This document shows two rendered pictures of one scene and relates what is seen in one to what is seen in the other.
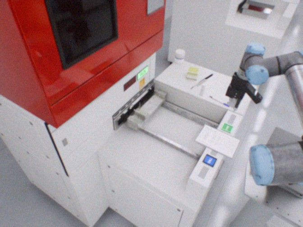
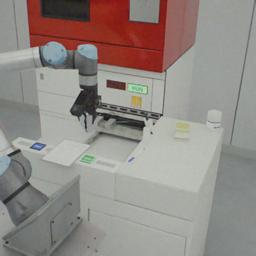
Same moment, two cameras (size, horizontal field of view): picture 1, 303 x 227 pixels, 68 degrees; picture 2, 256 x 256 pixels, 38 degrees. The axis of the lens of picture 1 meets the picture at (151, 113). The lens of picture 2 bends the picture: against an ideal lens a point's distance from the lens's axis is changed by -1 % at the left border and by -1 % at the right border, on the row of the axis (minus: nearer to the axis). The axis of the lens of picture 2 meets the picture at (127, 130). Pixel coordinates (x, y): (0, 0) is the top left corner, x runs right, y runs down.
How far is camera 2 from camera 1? 2.01 m
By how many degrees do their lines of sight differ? 66
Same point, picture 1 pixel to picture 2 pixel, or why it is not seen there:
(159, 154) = not seen: hidden behind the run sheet
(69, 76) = (44, 24)
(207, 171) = (26, 146)
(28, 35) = not seen: outside the picture
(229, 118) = (107, 162)
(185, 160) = not seen: hidden behind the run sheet
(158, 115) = (124, 144)
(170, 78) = (169, 124)
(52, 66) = (35, 10)
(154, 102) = (135, 131)
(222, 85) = (176, 159)
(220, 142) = (63, 153)
